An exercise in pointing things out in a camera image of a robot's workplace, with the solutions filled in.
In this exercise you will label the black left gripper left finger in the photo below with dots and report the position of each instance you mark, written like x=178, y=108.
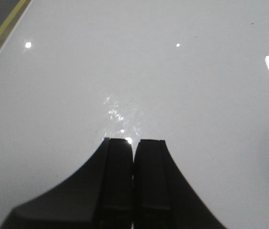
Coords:
x=99, y=195

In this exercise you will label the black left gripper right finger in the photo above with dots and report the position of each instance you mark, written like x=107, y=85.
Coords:
x=163, y=197

